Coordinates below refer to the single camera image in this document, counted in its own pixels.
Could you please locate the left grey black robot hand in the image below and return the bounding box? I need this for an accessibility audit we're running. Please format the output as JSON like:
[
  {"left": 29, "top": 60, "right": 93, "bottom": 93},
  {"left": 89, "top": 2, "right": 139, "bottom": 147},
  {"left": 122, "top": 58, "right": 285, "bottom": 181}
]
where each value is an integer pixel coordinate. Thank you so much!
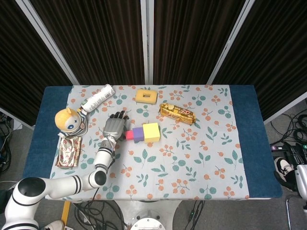
[{"left": 103, "top": 110, "right": 131, "bottom": 142}]

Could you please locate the purple foam cube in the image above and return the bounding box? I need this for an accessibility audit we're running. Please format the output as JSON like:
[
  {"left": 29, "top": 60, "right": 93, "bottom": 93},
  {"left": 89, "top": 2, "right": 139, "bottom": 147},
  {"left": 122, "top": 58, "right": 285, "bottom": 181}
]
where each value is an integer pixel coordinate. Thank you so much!
[{"left": 132, "top": 127, "right": 145, "bottom": 142}]

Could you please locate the white plastic bottle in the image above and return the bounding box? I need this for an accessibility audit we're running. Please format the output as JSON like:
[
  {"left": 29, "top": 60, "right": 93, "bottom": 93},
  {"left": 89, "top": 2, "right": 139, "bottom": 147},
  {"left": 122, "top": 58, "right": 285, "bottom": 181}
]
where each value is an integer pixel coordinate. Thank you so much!
[{"left": 80, "top": 83, "right": 115, "bottom": 113}]

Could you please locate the yellow foam cube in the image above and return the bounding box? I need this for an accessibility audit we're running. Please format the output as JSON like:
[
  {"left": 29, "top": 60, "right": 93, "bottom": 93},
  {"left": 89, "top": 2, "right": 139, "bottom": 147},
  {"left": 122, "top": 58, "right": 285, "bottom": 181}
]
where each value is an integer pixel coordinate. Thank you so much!
[{"left": 142, "top": 122, "right": 161, "bottom": 143}]

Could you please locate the yellow sponge with green base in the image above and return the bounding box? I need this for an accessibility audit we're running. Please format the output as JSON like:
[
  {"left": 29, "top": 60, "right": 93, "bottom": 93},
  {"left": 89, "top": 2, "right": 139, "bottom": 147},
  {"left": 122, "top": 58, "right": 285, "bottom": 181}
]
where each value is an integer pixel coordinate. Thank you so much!
[{"left": 135, "top": 89, "right": 158, "bottom": 104}]

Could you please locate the striped shirt plush doll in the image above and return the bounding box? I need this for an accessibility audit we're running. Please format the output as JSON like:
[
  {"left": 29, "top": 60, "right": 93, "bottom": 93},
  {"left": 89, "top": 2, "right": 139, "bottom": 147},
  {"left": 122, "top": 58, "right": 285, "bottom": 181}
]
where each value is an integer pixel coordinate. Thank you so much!
[{"left": 54, "top": 107, "right": 88, "bottom": 138}]

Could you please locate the crumpled gold snack wrapper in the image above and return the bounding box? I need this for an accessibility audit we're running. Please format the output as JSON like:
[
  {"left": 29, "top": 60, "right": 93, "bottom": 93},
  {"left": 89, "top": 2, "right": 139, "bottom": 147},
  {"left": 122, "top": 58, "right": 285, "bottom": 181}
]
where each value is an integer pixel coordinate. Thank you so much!
[{"left": 55, "top": 136, "right": 82, "bottom": 168}]

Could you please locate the floral fruit print tablecloth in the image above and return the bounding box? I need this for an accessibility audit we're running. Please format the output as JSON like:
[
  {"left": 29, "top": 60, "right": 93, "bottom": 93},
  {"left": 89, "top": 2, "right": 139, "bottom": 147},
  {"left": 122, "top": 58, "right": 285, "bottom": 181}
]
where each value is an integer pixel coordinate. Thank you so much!
[{"left": 49, "top": 85, "right": 250, "bottom": 201}]

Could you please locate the gold biscuit package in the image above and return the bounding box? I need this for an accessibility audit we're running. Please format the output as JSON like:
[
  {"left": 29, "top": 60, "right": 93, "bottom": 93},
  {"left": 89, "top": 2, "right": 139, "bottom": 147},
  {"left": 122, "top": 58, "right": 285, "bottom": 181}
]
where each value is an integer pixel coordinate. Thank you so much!
[{"left": 159, "top": 103, "right": 197, "bottom": 126}]

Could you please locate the dark ribbed partition panel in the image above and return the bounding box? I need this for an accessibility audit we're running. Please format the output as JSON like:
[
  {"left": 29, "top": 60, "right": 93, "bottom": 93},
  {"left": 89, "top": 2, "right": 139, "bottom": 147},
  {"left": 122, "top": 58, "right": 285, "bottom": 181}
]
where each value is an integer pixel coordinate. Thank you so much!
[
  {"left": 0, "top": 0, "right": 80, "bottom": 130},
  {"left": 147, "top": 0, "right": 248, "bottom": 85},
  {"left": 208, "top": 0, "right": 307, "bottom": 125},
  {"left": 28, "top": 0, "right": 149, "bottom": 86}
]

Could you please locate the yellow wooden table leg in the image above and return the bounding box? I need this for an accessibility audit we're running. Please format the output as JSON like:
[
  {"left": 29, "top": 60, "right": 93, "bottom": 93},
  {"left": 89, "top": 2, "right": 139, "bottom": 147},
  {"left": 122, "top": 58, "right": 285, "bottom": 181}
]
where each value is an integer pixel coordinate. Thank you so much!
[{"left": 61, "top": 200, "right": 71, "bottom": 224}]

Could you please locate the blue table cover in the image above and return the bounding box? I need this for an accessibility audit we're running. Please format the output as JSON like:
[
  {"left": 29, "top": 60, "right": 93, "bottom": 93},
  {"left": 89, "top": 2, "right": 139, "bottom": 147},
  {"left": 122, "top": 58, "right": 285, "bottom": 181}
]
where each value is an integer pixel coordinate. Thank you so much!
[{"left": 23, "top": 85, "right": 283, "bottom": 200}]

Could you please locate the black power strip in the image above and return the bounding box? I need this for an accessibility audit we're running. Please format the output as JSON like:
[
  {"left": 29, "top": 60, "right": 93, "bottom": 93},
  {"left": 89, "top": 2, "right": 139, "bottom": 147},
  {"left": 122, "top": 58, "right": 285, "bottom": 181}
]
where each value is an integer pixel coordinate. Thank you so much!
[{"left": 270, "top": 143, "right": 307, "bottom": 152}]

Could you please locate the black and white sneaker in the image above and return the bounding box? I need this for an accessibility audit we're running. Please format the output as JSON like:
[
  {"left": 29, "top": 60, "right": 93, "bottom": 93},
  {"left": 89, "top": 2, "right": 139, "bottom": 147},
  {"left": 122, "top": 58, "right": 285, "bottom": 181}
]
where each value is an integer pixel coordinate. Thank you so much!
[{"left": 274, "top": 157, "right": 295, "bottom": 180}]

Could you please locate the black floor cable bundle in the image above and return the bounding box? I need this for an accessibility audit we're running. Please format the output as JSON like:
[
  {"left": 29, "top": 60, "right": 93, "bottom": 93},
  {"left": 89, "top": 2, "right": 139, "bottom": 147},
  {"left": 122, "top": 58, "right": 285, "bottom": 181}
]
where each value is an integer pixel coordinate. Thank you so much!
[
  {"left": 73, "top": 200, "right": 127, "bottom": 230},
  {"left": 270, "top": 111, "right": 307, "bottom": 146},
  {"left": 0, "top": 114, "right": 14, "bottom": 174}
]

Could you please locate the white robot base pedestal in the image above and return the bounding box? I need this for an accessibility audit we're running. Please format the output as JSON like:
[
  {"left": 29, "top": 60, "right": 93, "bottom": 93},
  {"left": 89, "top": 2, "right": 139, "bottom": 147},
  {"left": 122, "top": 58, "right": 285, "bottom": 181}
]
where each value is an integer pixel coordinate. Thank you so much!
[{"left": 112, "top": 200, "right": 183, "bottom": 230}]

